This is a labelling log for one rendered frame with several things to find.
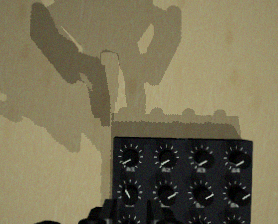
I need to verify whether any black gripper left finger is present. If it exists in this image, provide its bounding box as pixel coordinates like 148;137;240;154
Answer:
35;199;117;224

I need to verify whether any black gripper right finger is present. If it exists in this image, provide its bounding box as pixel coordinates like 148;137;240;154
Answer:
146;200;183;224

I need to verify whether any black knob box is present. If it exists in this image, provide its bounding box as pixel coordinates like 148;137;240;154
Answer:
112;137;253;224

